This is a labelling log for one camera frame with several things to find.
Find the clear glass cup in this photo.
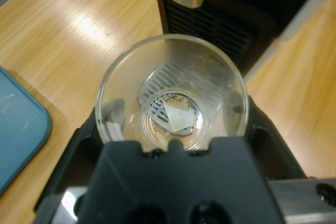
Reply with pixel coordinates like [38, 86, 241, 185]
[97, 34, 249, 154]

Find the white capsule coffee machine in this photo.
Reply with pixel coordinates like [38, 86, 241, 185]
[152, 0, 336, 84]

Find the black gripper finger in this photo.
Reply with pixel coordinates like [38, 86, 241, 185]
[34, 107, 106, 224]
[241, 94, 307, 182]

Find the teal plastic tray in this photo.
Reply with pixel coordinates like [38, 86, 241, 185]
[0, 66, 53, 196]

